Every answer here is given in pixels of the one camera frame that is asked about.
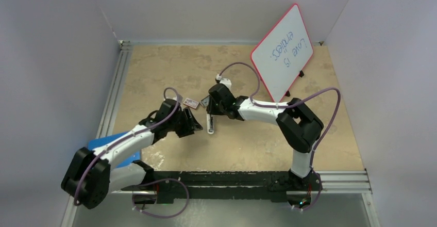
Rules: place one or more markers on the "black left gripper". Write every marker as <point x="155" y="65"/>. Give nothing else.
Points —
<point x="190" y="125"/>

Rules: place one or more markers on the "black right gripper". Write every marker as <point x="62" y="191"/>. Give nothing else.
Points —
<point x="211" y="109"/>

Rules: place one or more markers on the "white stapler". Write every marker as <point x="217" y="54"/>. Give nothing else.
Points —
<point x="210" y="123"/>

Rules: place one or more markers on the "red white staple box sleeve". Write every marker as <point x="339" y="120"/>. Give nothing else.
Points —
<point x="191" y="103"/>

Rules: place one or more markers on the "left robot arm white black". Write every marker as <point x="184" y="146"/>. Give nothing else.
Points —
<point x="88" y="177"/>

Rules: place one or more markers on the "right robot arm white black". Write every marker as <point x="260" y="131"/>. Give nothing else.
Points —
<point x="300" y="126"/>

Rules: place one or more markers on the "red framed whiteboard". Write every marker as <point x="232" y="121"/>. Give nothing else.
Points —
<point x="283" y="53"/>

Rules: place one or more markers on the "blue plastic board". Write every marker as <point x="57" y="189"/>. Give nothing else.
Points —
<point x="108" y="141"/>

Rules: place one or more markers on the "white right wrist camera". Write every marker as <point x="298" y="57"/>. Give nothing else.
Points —
<point x="225" y="81"/>

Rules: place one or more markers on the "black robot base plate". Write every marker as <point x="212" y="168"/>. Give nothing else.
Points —
<point x="276" y="186"/>

